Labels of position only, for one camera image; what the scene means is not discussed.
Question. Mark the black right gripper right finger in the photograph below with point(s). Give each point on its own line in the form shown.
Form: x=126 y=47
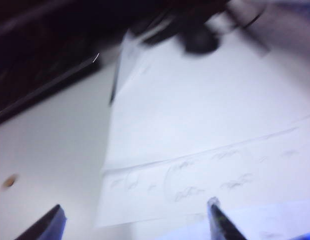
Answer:
x=223 y=222

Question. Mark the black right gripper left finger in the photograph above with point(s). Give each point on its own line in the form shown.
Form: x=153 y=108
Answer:
x=45 y=226

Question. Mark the gold coin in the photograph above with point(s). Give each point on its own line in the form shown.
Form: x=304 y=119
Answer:
x=9 y=180

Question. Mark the white paper sheet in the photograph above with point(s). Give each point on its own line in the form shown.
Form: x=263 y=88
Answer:
x=194 y=120

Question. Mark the black mechanical keyboard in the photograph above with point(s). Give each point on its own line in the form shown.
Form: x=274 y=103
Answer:
x=32 y=57

